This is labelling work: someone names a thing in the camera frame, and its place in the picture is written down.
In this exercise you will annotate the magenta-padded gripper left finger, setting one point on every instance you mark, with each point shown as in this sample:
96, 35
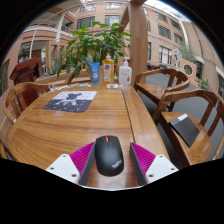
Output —
60, 166

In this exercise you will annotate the black notebook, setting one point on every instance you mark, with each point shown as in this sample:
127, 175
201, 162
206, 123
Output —
185, 130

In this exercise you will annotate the small tissue packet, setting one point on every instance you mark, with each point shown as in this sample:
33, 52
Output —
112, 86

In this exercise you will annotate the white pump bottle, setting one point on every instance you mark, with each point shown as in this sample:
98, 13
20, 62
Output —
125, 75

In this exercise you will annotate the dark red wooden lectern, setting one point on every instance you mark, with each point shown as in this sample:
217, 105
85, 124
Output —
25, 70

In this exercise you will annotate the black computer mouse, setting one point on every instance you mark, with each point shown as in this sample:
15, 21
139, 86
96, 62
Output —
109, 156

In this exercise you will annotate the white outdoor sculpture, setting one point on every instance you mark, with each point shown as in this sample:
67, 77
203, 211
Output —
176, 57

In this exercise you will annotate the wooden armchair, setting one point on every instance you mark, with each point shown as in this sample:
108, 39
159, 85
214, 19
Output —
71, 77
153, 90
186, 96
16, 91

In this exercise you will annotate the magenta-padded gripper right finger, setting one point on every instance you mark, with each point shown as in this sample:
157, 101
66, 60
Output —
161, 166

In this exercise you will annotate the blue squeeze tube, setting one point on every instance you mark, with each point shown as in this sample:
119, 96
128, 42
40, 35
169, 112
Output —
95, 73

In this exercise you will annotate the yellow dish soap bottle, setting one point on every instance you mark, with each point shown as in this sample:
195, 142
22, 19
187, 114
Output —
108, 71

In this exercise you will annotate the yellow flowering plant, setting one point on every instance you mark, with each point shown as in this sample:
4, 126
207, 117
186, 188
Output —
203, 84

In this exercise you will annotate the green potted plant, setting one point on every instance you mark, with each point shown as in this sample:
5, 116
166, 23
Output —
90, 43

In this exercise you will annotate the grey printed mouse pad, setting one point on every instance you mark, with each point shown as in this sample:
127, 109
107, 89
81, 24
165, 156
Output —
71, 101

